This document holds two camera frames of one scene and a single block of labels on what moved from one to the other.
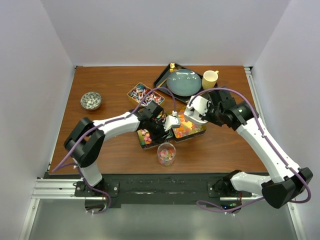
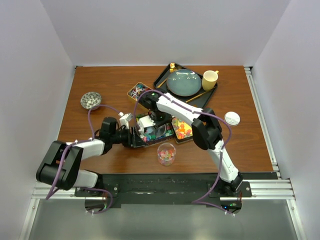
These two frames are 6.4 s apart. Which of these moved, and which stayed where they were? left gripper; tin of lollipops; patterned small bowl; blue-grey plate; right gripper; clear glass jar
Moved: right gripper; left gripper
Stayed: clear glass jar; tin of lollipops; blue-grey plate; patterned small bowl
